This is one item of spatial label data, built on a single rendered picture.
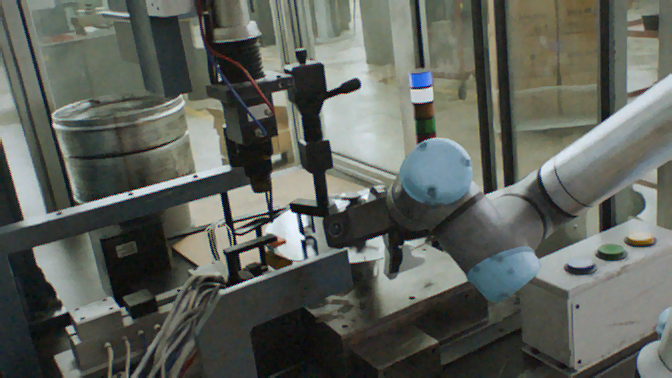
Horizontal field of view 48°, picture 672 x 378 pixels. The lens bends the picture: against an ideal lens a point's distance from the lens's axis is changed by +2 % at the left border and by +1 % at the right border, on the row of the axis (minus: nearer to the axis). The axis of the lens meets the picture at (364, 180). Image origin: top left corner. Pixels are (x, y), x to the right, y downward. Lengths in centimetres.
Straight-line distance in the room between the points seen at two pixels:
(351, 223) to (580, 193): 30
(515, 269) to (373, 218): 24
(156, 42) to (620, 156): 74
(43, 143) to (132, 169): 44
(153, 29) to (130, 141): 58
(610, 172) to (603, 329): 44
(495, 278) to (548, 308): 39
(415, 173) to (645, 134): 24
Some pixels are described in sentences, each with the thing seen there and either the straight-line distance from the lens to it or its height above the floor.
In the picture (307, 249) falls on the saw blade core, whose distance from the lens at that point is 125.
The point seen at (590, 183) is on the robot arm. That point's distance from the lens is 89.
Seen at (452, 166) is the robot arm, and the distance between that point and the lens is 82.
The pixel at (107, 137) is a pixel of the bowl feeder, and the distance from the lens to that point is 179.
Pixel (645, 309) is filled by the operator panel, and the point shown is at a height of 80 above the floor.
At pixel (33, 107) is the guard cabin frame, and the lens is 217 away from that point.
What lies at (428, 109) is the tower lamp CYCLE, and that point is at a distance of 152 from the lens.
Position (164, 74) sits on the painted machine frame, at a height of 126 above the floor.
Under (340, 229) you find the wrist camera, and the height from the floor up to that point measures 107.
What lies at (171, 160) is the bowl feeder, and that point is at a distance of 184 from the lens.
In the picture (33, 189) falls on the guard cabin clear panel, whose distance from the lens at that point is 223.
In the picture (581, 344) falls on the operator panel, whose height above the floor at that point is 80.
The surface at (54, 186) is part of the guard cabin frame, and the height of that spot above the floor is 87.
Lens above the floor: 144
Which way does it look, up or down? 18 degrees down
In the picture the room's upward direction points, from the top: 7 degrees counter-clockwise
